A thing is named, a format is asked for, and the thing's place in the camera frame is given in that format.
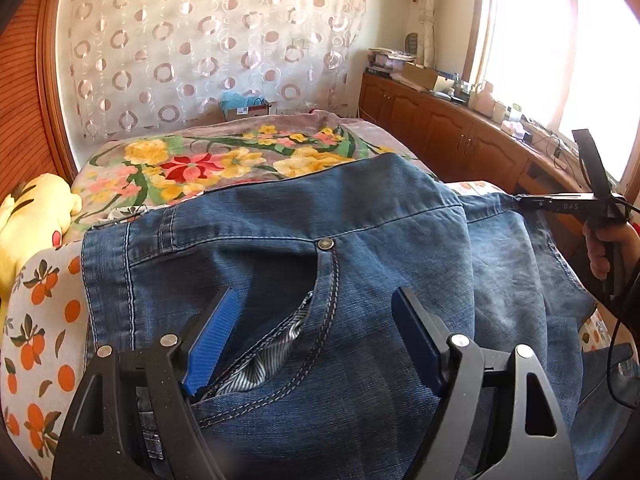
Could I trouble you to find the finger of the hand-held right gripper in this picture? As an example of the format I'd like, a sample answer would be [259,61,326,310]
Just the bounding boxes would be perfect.
[515,192,595,215]

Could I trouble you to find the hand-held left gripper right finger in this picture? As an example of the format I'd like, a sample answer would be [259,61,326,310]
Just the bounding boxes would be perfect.
[391,287,579,480]

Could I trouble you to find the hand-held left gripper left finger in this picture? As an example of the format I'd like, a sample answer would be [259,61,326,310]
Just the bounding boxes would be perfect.
[52,287,242,480]

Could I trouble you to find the blue denim pants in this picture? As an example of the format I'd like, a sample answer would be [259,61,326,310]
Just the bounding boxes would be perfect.
[80,152,640,480]

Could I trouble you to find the person's right hand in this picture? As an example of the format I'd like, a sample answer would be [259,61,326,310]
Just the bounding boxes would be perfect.
[582,221,640,281]

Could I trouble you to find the wooden cabinet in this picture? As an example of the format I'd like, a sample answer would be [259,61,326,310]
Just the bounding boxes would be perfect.
[359,71,598,211]

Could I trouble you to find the window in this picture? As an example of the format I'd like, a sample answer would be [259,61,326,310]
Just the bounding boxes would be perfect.
[462,0,640,181]

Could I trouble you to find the orange fruit print bed sheet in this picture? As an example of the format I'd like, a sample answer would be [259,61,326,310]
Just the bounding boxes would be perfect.
[0,179,618,480]

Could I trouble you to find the floral blanket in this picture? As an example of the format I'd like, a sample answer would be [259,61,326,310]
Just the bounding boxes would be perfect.
[70,110,441,241]

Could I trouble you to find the cardboard box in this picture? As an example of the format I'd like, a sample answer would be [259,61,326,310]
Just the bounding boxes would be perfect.
[400,62,449,93]

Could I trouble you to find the yellow plush toy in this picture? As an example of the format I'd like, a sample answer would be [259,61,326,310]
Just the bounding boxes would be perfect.
[0,172,83,301]

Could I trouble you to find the stack of papers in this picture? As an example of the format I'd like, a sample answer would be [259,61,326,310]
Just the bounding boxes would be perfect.
[367,47,418,79]

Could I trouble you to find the white window curtain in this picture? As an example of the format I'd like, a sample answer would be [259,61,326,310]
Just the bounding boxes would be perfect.
[410,0,454,68]

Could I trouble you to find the blue bag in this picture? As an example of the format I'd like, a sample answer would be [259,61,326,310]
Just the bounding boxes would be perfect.
[220,91,275,122]

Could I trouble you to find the sheer curtain with circles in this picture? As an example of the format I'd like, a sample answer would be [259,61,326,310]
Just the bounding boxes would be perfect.
[60,0,368,142]

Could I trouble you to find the wooden slatted headboard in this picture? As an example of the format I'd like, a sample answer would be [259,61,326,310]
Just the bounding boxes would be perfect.
[0,0,80,201]

